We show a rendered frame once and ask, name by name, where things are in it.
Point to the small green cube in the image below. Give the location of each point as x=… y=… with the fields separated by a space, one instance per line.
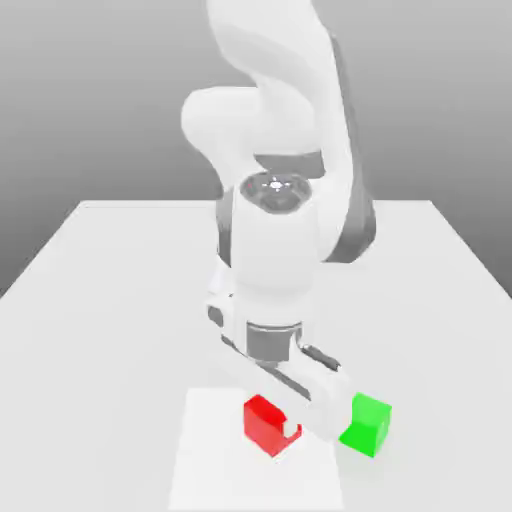
x=366 y=424

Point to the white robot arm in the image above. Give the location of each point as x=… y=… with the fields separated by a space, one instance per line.
x=276 y=248

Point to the small red cube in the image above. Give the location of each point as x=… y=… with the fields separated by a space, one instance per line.
x=264 y=424

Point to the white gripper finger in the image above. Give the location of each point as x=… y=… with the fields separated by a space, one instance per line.
x=288 y=429

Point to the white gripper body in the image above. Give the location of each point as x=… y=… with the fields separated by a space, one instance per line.
x=320 y=400

